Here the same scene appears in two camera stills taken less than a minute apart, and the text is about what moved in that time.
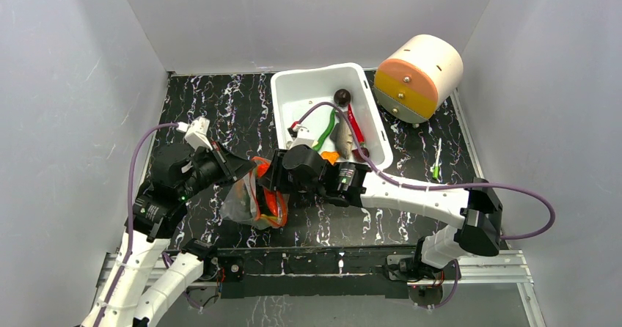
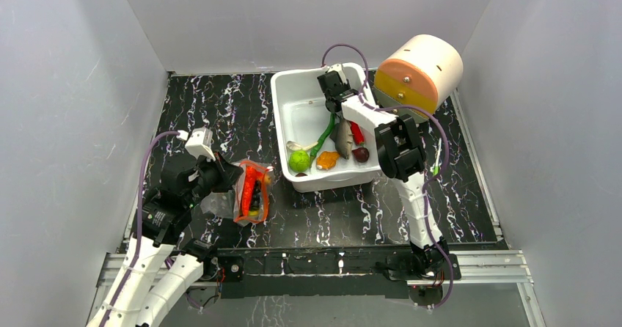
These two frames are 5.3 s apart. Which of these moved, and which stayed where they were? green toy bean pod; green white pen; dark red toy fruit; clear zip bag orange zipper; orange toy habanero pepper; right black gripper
Moved: right black gripper; clear zip bag orange zipper
Stayed: orange toy habanero pepper; green toy bean pod; dark red toy fruit; green white pen
